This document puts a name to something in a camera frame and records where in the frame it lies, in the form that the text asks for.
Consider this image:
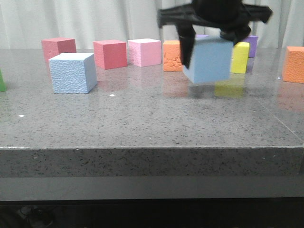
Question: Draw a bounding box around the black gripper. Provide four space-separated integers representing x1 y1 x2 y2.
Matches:
157 0 273 69

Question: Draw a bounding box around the light blue foam cube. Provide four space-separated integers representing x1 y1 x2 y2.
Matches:
49 53 97 94
183 36 234 84

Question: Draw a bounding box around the purple foam cube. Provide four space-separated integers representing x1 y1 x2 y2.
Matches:
195 34 208 39
242 35 258 58

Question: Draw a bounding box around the yellow foam cube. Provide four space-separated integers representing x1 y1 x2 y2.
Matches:
230 42 250 74

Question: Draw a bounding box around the orange cracked foam cube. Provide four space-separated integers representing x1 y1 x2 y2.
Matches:
163 40 183 72

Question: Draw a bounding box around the pink foam cube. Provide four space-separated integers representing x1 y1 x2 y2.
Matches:
128 38 162 67

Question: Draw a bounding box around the orange foam cube far right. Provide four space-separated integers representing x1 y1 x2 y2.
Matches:
282 46 304 83

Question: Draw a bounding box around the red foam cube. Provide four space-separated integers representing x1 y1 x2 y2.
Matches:
41 37 76 63
93 39 127 69

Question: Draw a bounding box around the red foam cube far left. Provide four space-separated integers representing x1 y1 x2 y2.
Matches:
41 37 76 63

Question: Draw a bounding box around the grey curtain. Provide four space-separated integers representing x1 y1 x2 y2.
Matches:
0 0 304 49

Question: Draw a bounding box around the green foam cube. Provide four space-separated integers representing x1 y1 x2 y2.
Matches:
0 70 7 92

